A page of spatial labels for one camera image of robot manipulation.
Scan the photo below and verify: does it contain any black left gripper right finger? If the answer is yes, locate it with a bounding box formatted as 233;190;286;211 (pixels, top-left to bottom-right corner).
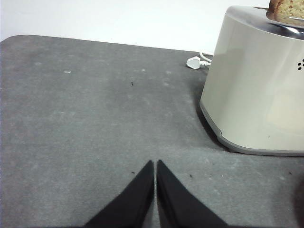
156;159;230;228

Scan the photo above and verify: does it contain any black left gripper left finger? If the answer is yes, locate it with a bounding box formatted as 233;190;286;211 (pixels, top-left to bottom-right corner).
83;160;155;228

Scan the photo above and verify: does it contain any cream two-slot toaster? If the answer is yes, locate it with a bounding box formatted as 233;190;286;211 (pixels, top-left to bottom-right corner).
199;5;304;156

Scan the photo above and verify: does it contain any toasted bread slice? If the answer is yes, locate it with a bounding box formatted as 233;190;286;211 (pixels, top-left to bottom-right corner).
268;0;304;24

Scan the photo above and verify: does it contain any white power plug with cord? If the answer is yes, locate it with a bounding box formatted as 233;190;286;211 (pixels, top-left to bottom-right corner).
186;50;214;70

